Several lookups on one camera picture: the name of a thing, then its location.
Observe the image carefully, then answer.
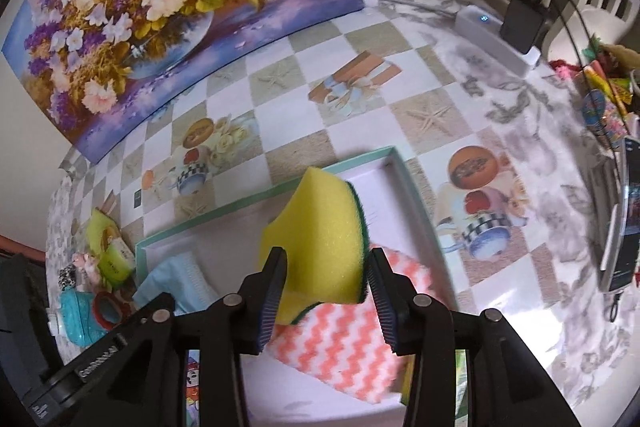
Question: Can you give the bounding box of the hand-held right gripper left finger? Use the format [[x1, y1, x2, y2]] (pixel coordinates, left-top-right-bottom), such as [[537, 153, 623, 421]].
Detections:
[[75, 246, 289, 427]]

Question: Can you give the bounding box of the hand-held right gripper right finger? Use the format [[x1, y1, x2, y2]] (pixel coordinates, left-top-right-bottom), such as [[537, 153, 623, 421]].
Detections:
[[367, 247, 563, 427]]

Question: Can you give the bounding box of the pink white striped cloth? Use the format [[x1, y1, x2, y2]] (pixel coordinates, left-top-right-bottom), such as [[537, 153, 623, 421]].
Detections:
[[267, 247, 437, 408]]

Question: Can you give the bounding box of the white tray green rim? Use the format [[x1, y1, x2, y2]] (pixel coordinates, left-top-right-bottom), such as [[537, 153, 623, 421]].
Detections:
[[135, 146, 458, 427]]

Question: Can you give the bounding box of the yellow green sponge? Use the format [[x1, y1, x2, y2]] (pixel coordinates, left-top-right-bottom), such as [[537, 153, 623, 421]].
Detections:
[[259, 167, 372, 325]]

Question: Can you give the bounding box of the light blue cloth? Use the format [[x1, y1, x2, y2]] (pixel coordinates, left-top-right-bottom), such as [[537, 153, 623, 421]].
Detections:
[[132, 255, 218, 315]]

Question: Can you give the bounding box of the teal plastic box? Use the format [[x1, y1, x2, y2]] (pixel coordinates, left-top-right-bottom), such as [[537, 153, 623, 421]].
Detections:
[[59, 291, 108, 348]]

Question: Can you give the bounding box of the red tape roll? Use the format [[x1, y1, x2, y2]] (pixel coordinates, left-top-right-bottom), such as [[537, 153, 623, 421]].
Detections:
[[92, 292, 126, 325]]

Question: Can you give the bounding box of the yellow green packet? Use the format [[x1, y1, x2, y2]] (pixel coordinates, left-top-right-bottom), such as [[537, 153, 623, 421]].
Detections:
[[97, 239, 136, 285]]

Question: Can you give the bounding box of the grey floral tablecloth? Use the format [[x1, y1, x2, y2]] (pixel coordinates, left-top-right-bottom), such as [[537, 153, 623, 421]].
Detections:
[[367, 0, 636, 413]]

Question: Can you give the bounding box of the checkered printed tablecloth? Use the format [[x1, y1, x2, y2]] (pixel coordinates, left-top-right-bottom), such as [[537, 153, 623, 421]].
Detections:
[[45, 0, 566, 427]]

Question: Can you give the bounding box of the black phone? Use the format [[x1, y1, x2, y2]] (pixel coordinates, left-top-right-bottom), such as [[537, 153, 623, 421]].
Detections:
[[597, 137, 640, 293]]

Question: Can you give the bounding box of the white power strip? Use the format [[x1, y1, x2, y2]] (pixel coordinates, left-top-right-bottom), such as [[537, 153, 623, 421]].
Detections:
[[454, 5, 542, 72]]

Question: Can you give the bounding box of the pile of colourful clutter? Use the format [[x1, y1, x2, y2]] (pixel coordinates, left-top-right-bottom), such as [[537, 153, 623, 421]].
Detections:
[[550, 32, 640, 142]]

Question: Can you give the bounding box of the black power adapter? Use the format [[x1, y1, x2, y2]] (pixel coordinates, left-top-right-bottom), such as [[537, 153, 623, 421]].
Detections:
[[500, 0, 548, 54]]

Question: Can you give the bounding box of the flower painting canvas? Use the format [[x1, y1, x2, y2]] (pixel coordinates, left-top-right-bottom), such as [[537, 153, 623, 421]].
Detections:
[[1, 0, 365, 164]]

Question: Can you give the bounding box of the pink hair tie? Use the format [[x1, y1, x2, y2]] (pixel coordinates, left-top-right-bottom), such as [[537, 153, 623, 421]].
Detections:
[[74, 253, 101, 280]]

